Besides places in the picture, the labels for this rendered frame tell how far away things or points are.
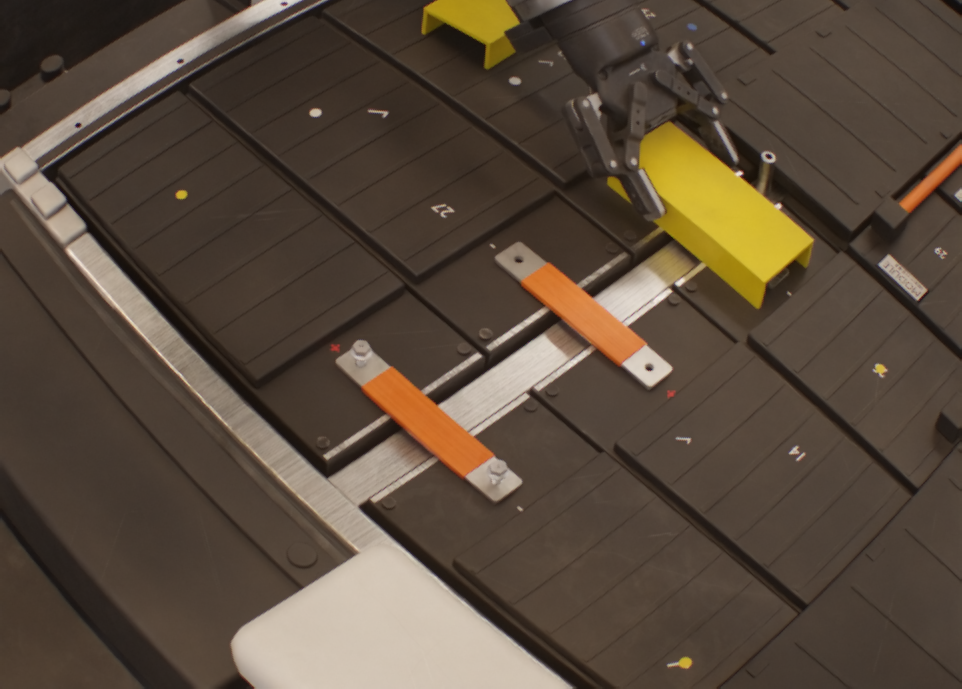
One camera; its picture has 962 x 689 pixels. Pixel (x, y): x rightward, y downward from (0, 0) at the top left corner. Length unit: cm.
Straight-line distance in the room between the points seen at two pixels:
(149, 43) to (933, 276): 80
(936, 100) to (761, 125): 22
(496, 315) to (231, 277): 18
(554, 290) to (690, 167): 16
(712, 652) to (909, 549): 18
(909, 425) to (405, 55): 53
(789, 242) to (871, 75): 28
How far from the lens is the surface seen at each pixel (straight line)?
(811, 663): 114
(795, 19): 162
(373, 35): 151
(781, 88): 152
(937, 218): 147
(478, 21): 148
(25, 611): 116
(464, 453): 122
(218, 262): 132
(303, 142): 141
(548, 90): 146
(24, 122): 166
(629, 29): 135
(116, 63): 170
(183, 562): 104
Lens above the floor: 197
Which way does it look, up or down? 48 degrees down
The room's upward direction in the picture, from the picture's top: 6 degrees clockwise
